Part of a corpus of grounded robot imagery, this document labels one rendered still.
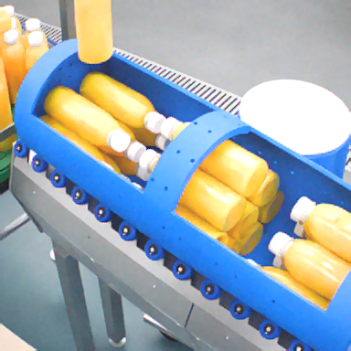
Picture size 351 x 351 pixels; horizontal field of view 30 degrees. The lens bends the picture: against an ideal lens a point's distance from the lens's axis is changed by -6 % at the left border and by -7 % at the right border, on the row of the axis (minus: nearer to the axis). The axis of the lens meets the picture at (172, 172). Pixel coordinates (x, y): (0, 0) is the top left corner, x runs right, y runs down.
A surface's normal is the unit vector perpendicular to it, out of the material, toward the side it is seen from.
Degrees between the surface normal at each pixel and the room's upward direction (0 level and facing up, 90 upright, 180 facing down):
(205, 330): 70
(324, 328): 80
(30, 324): 0
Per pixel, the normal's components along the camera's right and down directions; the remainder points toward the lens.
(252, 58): 0.00, -0.73
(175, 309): -0.64, 0.22
